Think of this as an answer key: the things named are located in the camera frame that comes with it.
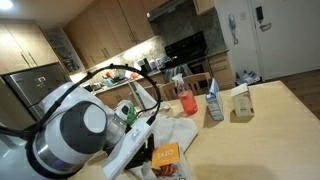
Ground blue snack box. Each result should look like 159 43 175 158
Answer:
205 79 224 121

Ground pink liquid spray bottle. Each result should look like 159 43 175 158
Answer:
172 73 198 116

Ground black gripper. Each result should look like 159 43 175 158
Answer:
125 134 155 170

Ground white door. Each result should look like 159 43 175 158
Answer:
250 0 320 80

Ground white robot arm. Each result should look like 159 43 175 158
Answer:
0 82 155 180

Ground stainless steel refrigerator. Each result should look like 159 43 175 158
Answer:
2 63 70 121

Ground white paper bag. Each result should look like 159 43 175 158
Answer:
130 115 198 180

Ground black stove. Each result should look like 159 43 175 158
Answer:
160 31 211 83

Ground white wall phone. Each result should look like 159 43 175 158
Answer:
228 14 239 45

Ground white orange Tazo tea box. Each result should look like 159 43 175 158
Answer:
151 142 192 180

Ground wooden chair far left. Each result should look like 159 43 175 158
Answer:
159 73 211 101

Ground pair of sneakers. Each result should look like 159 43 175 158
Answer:
236 71 260 85

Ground wooden kitchen cabinets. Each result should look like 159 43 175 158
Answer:
0 0 216 76

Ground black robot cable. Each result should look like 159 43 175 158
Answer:
0 63 163 141

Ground green bag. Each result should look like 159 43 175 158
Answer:
126 101 137 125

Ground beige cardboard box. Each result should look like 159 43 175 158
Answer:
231 83 255 117

